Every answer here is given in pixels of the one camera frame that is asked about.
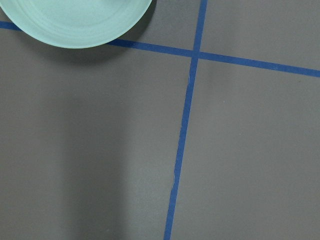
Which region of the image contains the green plate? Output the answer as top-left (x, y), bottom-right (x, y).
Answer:
top-left (0, 0), bottom-right (151, 49)

